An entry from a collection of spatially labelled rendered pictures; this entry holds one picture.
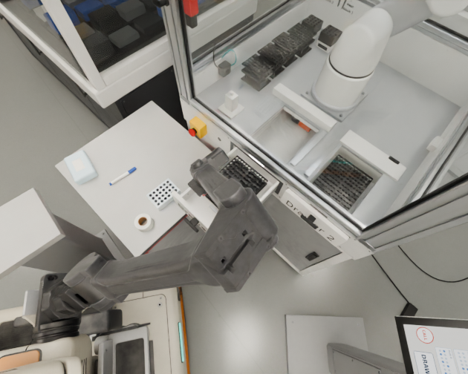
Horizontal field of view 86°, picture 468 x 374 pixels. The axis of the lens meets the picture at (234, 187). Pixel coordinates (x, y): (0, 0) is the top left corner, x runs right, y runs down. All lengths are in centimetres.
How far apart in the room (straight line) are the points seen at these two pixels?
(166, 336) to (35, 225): 83
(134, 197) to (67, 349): 70
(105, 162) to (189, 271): 105
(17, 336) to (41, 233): 38
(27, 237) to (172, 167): 66
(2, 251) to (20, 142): 154
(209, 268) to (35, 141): 250
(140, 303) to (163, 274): 121
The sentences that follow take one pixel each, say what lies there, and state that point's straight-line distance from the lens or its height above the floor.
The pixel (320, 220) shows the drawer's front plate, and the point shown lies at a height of 92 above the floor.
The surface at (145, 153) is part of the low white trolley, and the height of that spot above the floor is 76.
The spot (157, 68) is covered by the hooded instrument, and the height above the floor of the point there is 84.
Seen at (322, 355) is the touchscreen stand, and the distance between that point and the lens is 190.
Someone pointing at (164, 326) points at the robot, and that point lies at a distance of 158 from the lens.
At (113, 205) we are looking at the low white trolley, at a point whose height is 76.
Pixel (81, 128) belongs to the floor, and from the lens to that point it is 263.
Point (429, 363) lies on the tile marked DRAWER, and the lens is 101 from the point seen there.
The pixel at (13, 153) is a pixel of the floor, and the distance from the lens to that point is 277.
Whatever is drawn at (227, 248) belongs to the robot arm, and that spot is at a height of 151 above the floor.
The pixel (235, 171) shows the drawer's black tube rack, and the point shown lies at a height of 87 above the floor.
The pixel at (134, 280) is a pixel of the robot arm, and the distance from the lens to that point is 47.
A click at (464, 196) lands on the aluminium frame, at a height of 137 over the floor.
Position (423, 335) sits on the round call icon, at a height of 101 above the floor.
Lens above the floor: 182
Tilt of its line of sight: 65 degrees down
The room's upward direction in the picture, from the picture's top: 5 degrees clockwise
